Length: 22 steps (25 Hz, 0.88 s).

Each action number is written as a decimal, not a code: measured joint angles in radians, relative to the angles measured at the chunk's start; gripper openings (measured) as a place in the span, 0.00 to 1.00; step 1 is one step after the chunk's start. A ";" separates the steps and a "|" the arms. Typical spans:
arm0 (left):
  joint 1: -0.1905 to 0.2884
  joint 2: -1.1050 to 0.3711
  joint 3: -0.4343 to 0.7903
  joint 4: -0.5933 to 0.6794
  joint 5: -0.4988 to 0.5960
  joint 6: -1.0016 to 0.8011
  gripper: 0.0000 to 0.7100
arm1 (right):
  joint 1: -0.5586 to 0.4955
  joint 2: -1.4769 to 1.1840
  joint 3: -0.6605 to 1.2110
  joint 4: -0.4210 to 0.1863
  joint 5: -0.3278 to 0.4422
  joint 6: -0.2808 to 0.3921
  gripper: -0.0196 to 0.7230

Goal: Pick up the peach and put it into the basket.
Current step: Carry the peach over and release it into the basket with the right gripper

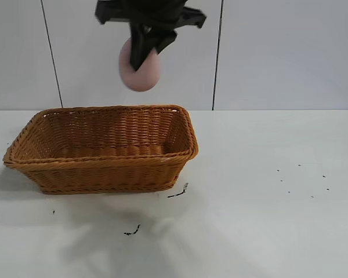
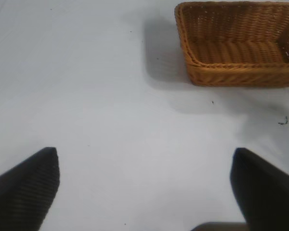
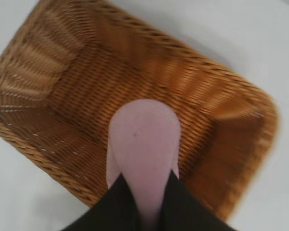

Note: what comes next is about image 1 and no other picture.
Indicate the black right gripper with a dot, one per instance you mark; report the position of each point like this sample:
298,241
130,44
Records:
150,13

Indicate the brown woven wicker basket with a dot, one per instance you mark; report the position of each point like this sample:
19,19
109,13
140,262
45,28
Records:
104,171

